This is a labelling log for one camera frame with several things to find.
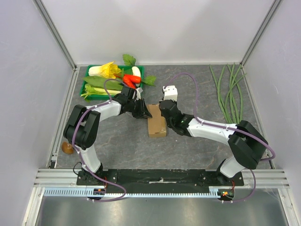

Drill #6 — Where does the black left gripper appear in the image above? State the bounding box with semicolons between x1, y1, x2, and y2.
127;98;152;120

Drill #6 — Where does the brown cardboard express box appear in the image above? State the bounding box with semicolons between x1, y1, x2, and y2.
147;104;167;138

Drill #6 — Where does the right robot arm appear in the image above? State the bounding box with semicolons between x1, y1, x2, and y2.
158;100;268;186

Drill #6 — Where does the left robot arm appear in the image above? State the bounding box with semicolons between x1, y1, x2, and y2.
63;86;152;185

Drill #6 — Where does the green leaf beside tray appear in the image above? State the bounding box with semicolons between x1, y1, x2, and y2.
141;75;157;86

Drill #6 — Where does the red chili pepper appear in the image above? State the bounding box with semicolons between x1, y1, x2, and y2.
114;74;142;89

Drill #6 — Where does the white radish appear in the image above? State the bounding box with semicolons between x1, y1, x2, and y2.
131;66;142;87

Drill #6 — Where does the green plastic tray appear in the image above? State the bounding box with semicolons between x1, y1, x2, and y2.
79;62;144;101

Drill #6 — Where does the yellow napa cabbage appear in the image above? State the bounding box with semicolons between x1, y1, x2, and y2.
88;61;121;79

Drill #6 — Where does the large green leaf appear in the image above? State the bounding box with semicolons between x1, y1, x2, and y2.
83;76;123;91

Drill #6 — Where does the green leaf sprig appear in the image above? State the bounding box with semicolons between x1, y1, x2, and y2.
122;54;136;67

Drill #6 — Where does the green white celery stalk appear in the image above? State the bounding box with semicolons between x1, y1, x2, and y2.
80;84;121;101

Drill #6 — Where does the brown toy mushroom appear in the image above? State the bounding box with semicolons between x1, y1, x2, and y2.
61;142;74;154

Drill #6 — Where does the green long beans bundle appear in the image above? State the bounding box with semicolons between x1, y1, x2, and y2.
209;64;246;124

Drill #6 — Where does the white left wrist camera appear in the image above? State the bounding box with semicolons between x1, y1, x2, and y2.
135;87;143;100

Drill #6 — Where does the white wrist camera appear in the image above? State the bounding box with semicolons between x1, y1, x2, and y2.
162;85;178;102
135;87;143;100

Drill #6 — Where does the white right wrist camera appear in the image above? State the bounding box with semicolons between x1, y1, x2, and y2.
162;85;178;102

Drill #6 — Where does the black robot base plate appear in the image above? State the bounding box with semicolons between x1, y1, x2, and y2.
76;168;245;193

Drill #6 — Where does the slotted white cable duct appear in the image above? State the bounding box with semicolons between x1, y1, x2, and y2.
44;186;221;198

